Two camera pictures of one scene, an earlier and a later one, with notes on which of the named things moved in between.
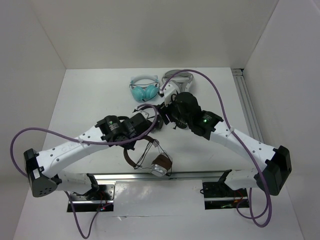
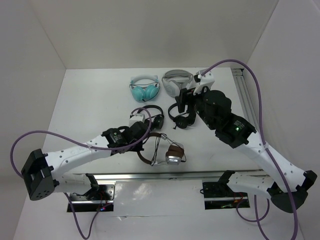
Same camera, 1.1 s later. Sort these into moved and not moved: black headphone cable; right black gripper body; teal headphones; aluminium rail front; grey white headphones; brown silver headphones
Moved: black headphone cable; right black gripper body; brown silver headphones
Not moved: teal headphones; aluminium rail front; grey white headphones
